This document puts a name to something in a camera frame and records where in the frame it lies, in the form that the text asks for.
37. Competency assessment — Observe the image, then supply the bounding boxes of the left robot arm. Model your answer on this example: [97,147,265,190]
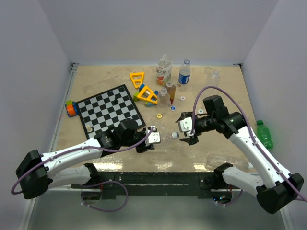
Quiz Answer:
[16,118,161,199]

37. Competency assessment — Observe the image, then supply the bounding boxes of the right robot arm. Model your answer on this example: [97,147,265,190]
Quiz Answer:
[177,95,304,214]

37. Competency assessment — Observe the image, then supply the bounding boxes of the purple cable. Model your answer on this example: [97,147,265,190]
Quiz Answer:
[191,86,307,202]
[11,126,154,195]

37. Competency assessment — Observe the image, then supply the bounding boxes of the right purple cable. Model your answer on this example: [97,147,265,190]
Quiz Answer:
[191,86,307,202]

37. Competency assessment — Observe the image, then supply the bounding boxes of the light blue toy block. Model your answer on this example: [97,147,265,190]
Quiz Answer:
[145,102,155,107]

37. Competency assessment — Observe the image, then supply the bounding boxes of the colourful toy block car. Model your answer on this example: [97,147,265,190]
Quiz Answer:
[65,100,78,117]

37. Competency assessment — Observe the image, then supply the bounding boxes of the yellow triangle frame far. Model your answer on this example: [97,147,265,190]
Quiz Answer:
[130,72,144,89]

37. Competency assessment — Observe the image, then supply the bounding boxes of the beige chess piece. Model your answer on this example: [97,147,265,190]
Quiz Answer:
[86,125,93,133]

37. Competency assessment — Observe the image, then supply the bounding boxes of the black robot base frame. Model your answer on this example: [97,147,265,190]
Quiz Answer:
[71,171,243,201]

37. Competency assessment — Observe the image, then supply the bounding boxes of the clear empty bottle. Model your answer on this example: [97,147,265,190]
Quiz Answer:
[157,87,170,106]

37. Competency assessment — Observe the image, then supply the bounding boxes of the yellow triangle frame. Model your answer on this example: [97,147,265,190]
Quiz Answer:
[130,72,144,89]
[137,86,158,104]

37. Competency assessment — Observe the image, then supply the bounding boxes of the yellow triangle frame near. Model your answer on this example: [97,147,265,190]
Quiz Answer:
[137,86,158,104]

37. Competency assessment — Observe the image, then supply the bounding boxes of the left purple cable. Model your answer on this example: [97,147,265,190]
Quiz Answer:
[11,126,154,195]

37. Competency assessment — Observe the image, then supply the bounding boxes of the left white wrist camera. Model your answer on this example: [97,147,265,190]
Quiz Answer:
[145,126,161,146]

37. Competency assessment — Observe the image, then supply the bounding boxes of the green toy block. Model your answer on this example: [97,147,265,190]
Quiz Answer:
[133,92,139,102]

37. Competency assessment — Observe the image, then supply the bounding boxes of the green soda bottle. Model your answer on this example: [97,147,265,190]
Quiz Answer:
[257,120,273,149]

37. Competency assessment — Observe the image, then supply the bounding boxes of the fruit tea bottle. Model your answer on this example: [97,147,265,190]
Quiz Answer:
[156,54,172,85]

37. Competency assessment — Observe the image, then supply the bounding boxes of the clear plastic bottle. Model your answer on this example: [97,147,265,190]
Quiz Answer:
[156,123,175,146]
[207,70,220,87]

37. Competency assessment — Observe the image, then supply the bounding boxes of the black white chessboard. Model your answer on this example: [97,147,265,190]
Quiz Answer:
[75,84,146,139]

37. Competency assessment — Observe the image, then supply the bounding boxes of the blue label water bottle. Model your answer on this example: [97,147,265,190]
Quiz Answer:
[178,59,190,85]

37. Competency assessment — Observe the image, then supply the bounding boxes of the amber tea bottle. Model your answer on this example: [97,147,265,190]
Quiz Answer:
[166,81,176,104]

